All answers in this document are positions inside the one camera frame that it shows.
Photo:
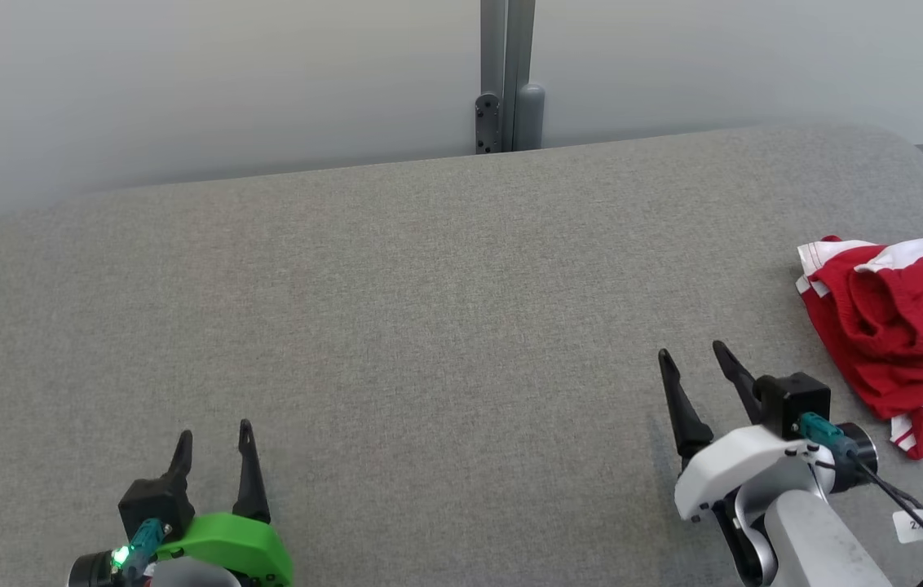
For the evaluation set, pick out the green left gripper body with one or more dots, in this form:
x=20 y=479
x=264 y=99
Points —
x=225 y=538

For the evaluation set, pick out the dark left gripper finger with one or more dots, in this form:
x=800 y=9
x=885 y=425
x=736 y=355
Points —
x=249 y=481
x=180 y=465

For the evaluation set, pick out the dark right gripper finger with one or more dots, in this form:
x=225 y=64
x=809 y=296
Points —
x=683 y=416
x=740 y=383

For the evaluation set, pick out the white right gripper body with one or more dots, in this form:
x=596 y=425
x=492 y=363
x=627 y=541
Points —
x=739 y=469

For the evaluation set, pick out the red shorts with white hem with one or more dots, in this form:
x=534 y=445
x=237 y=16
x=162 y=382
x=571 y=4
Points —
x=902 y=342

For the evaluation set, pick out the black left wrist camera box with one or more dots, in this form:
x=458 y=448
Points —
x=153 y=505

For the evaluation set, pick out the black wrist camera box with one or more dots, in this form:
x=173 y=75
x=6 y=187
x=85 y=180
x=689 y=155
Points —
x=796 y=399
x=153 y=505

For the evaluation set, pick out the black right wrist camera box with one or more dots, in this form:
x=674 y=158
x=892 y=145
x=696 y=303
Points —
x=796 y=399

